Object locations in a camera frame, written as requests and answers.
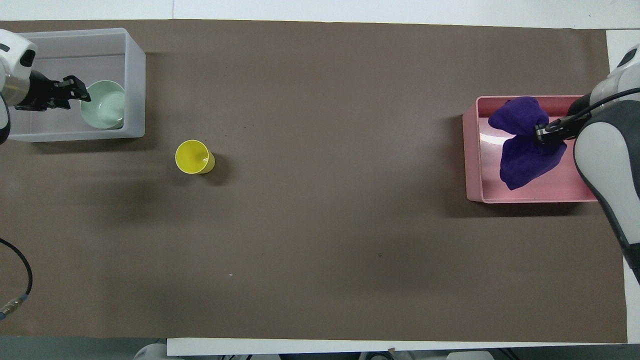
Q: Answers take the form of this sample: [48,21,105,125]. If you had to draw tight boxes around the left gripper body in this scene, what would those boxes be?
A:
[15,70,66,111]

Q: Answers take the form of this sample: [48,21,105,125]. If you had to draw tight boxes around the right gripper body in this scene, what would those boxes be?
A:
[534,95,594,147]

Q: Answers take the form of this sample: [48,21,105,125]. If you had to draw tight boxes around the purple cloth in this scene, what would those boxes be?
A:
[488,96,568,191]

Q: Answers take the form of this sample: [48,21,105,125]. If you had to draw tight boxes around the pink plastic box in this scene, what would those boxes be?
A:
[462,95,599,204]

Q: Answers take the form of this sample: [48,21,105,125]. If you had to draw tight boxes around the pale green bowl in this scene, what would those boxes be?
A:
[80,80,126,130]

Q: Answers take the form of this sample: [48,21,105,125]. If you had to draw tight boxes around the translucent white plastic bin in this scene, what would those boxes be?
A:
[4,28,147,144]

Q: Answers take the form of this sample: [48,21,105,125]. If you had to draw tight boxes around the yellow plastic cup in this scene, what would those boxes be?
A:
[175,139,216,175]

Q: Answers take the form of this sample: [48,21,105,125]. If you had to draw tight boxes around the black cable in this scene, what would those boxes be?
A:
[546,87,640,132]
[0,237,34,321]

